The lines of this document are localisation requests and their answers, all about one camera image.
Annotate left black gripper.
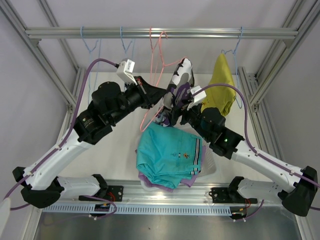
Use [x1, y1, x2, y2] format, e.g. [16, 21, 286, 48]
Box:
[108, 75, 167, 125]

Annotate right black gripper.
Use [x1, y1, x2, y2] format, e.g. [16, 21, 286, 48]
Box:
[164, 99, 211, 142]

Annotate pink hanger of teal trousers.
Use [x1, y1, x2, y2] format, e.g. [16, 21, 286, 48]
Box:
[149, 27, 164, 86]

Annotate pink hanger of camouflage trousers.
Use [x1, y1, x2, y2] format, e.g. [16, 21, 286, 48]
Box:
[139, 27, 180, 133]

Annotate grey purple camouflage trousers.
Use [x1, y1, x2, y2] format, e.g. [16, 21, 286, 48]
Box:
[155, 58, 195, 127]

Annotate teal trousers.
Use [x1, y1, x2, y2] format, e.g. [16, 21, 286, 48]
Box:
[136, 123, 203, 189]

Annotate blue hanger of purple trousers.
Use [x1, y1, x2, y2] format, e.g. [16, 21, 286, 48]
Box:
[119, 26, 136, 60]

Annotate light blue wire hanger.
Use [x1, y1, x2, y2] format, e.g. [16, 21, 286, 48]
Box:
[80, 26, 102, 104]

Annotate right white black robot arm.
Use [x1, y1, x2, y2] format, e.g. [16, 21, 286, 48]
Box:
[172, 104, 319, 217]

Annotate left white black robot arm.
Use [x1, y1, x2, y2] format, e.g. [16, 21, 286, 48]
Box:
[12, 76, 167, 209]

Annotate yellow trousers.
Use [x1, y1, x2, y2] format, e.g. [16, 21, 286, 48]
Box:
[201, 52, 237, 117]

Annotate blue hanger of yellow trousers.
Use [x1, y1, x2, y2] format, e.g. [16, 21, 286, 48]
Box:
[220, 26, 244, 110]

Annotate white plastic basket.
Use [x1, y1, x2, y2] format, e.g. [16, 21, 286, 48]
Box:
[135, 126, 217, 191]

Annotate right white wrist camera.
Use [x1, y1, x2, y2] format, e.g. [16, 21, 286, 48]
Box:
[187, 85, 207, 110]

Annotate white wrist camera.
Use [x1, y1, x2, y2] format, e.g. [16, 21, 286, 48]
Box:
[116, 58, 137, 85]
[187, 85, 207, 110]

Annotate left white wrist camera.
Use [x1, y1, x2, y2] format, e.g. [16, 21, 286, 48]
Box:
[116, 58, 137, 85]

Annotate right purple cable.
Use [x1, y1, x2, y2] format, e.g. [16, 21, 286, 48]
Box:
[191, 83, 320, 221]

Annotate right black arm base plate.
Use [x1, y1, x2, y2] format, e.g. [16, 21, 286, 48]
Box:
[209, 186, 258, 221]

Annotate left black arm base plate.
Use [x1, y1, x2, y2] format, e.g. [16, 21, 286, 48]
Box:
[78, 185, 125, 216]

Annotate white slotted cable duct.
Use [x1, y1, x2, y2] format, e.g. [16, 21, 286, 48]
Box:
[42, 203, 232, 216]

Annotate aluminium hanging rail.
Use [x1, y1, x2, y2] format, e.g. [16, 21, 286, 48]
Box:
[25, 27, 299, 40]

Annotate aluminium frame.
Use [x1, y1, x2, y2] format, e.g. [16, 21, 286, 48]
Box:
[0, 0, 320, 240]

